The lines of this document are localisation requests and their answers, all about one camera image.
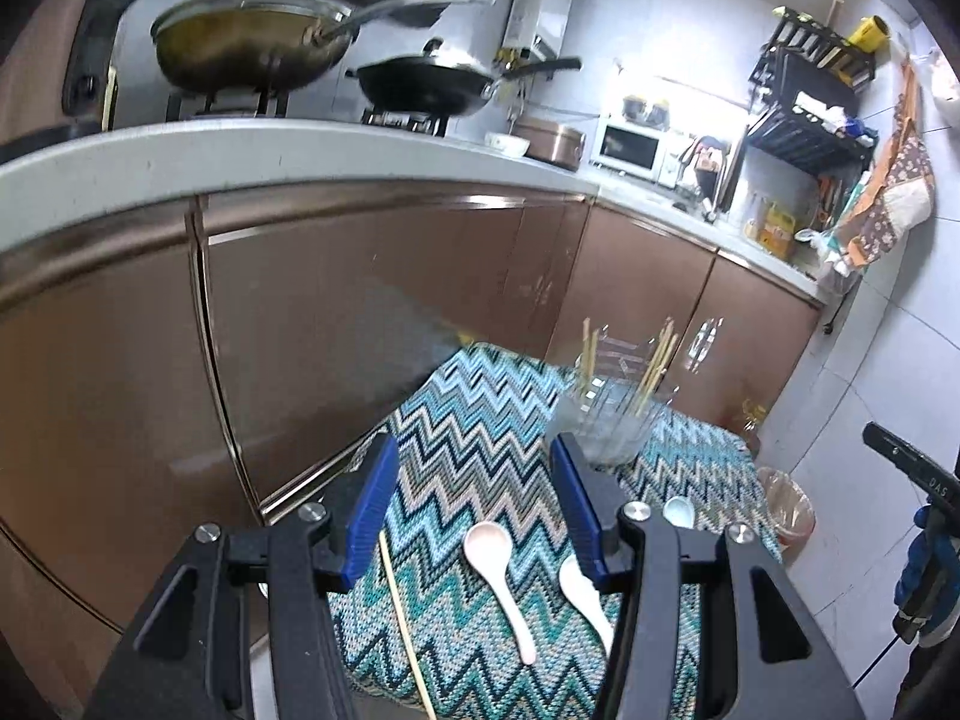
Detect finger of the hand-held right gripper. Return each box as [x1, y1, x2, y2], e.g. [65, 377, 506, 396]
[862, 421, 960, 515]

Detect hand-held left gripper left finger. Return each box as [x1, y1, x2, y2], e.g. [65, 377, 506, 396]
[82, 431, 402, 720]

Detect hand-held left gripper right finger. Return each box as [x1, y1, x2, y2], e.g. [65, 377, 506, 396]
[550, 431, 863, 720]

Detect glass cup with chopsticks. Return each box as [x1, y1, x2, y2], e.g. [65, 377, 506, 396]
[551, 319, 680, 467]

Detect person's right hand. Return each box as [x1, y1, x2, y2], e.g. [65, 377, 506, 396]
[894, 502, 960, 642]

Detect zigzag patterned cloth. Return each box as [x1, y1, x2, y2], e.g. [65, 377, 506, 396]
[326, 341, 785, 720]

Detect trash bin with bag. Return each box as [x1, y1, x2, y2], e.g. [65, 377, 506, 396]
[756, 465, 817, 548]

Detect orange oil bottle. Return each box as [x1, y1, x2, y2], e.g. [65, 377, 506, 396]
[735, 401, 770, 455]

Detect brown base cabinets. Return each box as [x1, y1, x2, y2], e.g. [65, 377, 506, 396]
[0, 187, 826, 698]

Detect yellow bottle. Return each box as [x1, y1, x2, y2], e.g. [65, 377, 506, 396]
[757, 206, 797, 260]

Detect patterned apron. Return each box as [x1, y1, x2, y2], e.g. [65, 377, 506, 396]
[832, 60, 937, 267]

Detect black dish rack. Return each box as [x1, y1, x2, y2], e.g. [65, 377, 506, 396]
[746, 6, 878, 173]

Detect white cloth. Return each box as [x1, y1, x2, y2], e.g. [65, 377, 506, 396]
[791, 90, 848, 128]

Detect white microwave oven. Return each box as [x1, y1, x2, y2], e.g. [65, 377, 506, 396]
[589, 114, 680, 185]

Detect metal pot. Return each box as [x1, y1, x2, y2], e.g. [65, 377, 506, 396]
[514, 116, 587, 172]

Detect white kitchen countertop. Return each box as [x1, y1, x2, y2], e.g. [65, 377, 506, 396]
[0, 116, 837, 301]

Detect white plastic bag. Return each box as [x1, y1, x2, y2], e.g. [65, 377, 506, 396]
[911, 45, 960, 102]

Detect black gas stove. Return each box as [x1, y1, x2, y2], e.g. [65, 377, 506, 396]
[161, 86, 451, 137]

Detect black wok with lid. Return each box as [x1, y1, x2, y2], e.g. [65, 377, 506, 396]
[345, 37, 584, 119]

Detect yellow cup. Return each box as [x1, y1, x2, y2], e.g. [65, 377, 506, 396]
[846, 15, 893, 52]

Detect brass wok with lid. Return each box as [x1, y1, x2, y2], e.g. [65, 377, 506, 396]
[150, 0, 496, 95]

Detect white water heater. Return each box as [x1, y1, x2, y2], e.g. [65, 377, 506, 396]
[501, 0, 575, 65]

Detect black cable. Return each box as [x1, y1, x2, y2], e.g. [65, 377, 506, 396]
[853, 626, 902, 691]

